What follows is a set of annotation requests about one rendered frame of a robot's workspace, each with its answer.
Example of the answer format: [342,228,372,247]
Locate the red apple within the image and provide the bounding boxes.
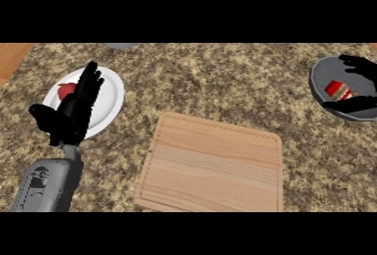
[56,82,79,102]

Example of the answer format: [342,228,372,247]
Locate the wooden cutting board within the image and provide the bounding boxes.
[133,111,285,213]

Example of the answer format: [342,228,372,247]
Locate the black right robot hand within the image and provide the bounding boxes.
[320,54,377,114]

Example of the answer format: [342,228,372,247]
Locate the white round plate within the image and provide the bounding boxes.
[42,66,127,139]

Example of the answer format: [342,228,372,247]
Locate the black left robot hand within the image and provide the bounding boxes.
[28,61,106,147]

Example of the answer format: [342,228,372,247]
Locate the grey round object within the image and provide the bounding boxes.
[101,42,140,50]

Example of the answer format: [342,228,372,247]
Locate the red cupcake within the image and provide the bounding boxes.
[322,80,359,102]

